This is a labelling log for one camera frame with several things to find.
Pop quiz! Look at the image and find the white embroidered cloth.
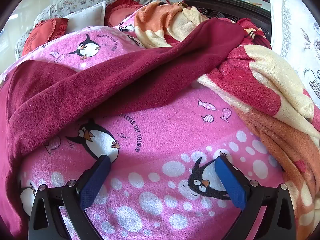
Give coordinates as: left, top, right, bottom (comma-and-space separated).
270, 0, 320, 110

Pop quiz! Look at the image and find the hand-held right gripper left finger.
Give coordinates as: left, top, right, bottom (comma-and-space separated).
28, 155, 112, 240

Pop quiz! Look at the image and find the pink penguin print blanket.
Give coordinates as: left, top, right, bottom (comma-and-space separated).
0, 25, 300, 240

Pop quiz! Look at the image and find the white pillow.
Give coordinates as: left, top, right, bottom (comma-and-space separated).
62, 1, 107, 34

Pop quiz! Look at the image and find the dark red garment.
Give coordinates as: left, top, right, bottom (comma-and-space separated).
0, 17, 247, 240

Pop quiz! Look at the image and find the orange red cream blanket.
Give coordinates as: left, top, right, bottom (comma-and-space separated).
134, 0, 320, 240

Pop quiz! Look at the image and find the dark wooden headboard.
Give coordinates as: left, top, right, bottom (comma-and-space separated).
179, 0, 273, 48

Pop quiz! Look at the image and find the red ruffled printed cushion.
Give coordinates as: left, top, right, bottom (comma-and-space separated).
22, 17, 69, 55

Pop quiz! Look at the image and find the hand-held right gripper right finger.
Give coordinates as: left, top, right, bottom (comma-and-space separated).
215, 155, 297, 240

